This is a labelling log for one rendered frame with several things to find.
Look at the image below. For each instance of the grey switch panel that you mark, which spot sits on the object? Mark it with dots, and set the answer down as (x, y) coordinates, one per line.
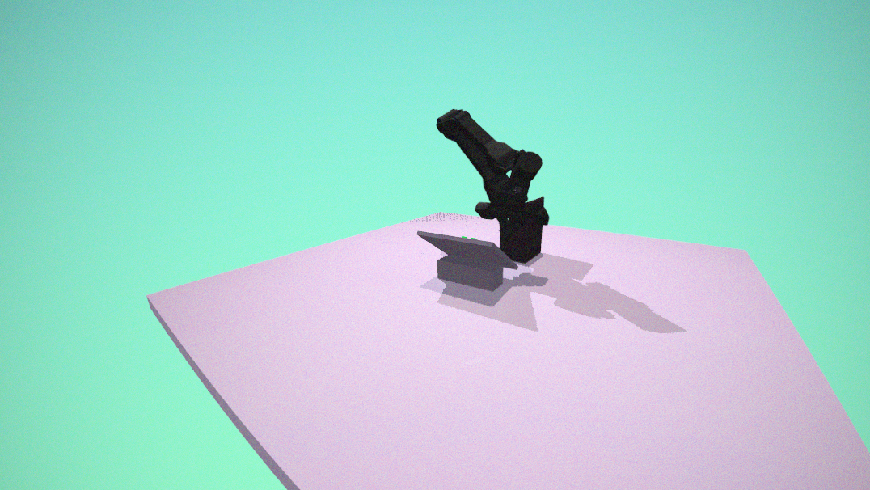
(471, 262)

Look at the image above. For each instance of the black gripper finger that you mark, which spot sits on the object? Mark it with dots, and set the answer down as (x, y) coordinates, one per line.
(503, 223)
(514, 223)

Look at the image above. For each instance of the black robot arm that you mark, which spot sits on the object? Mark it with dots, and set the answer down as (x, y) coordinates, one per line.
(491, 158)

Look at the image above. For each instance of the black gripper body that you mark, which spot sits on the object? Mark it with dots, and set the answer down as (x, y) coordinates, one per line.
(486, 210)

